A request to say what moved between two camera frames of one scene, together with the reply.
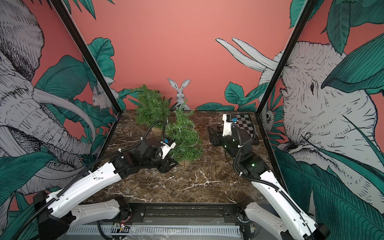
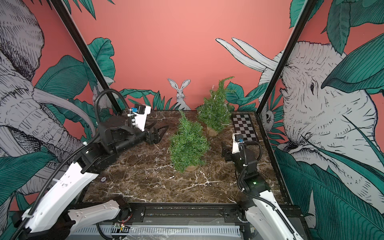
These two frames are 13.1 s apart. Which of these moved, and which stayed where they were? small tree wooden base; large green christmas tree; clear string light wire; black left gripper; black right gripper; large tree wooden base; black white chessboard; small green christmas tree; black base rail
Moved: clear string light wire; large green christmas tree; black left gripper; small tree wooden base; black right gripper; small green christmas tree; large tree wooden base
Stayed: black white chessboard; black base rail
